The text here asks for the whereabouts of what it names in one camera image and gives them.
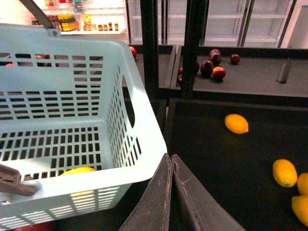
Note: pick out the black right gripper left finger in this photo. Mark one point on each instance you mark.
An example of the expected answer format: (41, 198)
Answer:
(153, 210)

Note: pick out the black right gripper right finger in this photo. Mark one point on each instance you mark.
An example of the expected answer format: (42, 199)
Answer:
(192, 207)

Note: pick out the yellow lemon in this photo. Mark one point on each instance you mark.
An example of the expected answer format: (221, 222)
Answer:
(299, 205)
(78, 170)
(236, 124)
(284, 173)

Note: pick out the light blue plastic basket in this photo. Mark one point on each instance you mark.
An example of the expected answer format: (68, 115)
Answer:
(69, 102)

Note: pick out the yellow lemon right edge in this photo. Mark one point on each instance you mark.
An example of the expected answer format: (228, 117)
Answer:
(302, 184)

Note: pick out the black display tray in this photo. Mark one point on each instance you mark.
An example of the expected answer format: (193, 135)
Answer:
(237, 169)

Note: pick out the red orange peach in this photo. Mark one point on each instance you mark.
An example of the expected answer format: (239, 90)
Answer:
(218, 73)

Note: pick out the dark purple fruit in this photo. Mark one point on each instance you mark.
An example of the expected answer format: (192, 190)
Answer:
(206, 68)

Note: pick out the dark red plum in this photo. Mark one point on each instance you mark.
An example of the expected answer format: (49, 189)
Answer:
(235, 59)

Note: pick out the white shelf with bottles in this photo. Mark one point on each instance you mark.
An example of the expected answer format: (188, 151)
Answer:
(95, 18)

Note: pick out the brown basket handle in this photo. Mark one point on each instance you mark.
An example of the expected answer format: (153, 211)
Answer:
(10, 178)

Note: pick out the black shelf post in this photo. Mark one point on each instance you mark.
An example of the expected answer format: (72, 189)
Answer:
(150, 46)

